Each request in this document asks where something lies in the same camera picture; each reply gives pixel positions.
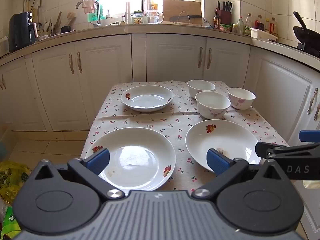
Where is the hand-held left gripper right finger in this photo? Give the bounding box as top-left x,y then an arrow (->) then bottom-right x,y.
191,148 -> 289,201

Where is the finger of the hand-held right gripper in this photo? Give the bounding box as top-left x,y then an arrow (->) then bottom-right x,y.
299,130 -> 320,142
255,142 -> 320,159

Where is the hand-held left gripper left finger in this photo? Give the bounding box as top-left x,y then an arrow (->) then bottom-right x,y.
27,148 -> 125,201

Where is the white floral plate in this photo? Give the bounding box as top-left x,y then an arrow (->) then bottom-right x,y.
85,127 -> 177,192
121,85 -> 174,112
185,119 -> 262,174

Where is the white floral bowl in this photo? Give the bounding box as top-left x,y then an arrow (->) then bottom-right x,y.
227,87 -> 256,110
195,91 -> 231,119
187,80 -> 216,99

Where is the person's right hand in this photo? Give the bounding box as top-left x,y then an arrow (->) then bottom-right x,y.
302,180 -> 320,190

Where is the cherry print tablecloth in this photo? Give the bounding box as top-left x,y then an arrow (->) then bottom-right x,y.
81,80 -> 290,193

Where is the yellow plastic bag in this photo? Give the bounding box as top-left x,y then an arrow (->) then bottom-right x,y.
0,161 -> 32,203

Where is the black wok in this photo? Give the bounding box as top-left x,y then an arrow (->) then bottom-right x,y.
292,11 -> 320,49

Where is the green tissue pack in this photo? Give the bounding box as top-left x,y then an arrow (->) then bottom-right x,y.
0,205 -> 22,233

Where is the white plastic tray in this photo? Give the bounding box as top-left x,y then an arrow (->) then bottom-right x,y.
251,28 -> 278,41

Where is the yellow oil bottle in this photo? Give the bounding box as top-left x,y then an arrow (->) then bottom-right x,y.
270,17 -> 278,37

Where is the clear condiment bottle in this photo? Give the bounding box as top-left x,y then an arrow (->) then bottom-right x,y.
236,17 -> 245,35
245,13 -> 252,36

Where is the dark sauce bottle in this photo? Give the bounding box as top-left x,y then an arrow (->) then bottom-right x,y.
213,7 -> 221,29

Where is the knife block with knives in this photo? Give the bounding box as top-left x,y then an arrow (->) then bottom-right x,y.
217,1 -> 233,25

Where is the dish drying rack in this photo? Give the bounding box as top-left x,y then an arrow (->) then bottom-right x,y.
36,22 -> 54,40

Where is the beige kitchen countertop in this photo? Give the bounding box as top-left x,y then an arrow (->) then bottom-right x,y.
0,21 -> 320,67

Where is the chrome sink faucet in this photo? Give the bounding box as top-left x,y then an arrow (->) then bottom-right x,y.
76,0 -> 102,27

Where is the wooden spatula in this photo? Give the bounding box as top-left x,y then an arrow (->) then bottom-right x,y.
66,12 -> 76,28

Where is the glass jar green lid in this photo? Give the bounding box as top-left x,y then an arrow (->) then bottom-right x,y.
132,10 -> 145,25

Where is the black air fryer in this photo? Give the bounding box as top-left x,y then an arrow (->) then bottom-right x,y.
8,12 -> 37,53

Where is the stack of white cups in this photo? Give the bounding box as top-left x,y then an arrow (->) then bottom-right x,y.
125,2 -> 132,24

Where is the glass pitcher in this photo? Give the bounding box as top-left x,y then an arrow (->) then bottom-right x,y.
146,10 -> 164,23

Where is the pink dish cloth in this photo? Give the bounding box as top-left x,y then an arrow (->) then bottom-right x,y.
82,0 -> 97,14

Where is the wooden cutting board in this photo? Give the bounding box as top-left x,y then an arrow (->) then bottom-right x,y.
162,0 -> 202,22

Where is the wire rack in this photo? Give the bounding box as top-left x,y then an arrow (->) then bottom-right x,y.
176,11 -> 191,25

